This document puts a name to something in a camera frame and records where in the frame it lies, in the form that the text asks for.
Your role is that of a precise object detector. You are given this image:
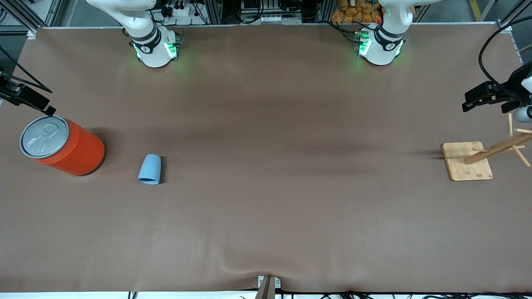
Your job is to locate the light blue plastic cup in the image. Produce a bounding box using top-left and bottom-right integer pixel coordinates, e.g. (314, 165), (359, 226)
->
(138, 154), (162, 185)

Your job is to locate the wooden cup rack stand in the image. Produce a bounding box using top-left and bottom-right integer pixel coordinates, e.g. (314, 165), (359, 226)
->
(441, 113), (532, 182)

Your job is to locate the orange can with grey lid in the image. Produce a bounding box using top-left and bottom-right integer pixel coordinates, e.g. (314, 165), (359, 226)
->
(19, 115), (106, 176)

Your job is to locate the bag of orange snacks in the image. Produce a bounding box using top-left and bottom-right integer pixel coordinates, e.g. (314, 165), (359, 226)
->
(331, 0), (417, 24)

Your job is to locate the white strip with black plugs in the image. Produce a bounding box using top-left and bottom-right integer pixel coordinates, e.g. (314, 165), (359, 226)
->
(163, 0), (201, 18)

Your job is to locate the white power strip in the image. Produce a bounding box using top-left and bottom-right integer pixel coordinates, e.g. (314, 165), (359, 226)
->
(259, 15), (302, 25)

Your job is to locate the brown table cover mat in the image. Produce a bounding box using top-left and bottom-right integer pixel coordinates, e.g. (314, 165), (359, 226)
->
(0, 23), (532, 294)

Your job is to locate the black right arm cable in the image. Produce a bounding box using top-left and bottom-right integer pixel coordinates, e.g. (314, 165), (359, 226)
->
(0, 45), (53, 94)

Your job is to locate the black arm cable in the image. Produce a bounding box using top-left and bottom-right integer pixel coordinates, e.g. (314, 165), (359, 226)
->
(0, 45), (53, 94)
(478, 16), (532, 103)

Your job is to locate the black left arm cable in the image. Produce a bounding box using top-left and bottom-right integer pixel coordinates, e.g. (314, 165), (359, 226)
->
(478, 16), (532, 103)

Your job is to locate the aluminium frame post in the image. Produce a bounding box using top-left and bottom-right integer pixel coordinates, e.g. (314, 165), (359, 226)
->
(497, 0), (532, 34)
(0, 0), (64, 34)

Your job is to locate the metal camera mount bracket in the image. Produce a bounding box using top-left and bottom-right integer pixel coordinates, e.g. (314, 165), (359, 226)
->
(254, 275), (281, 299)

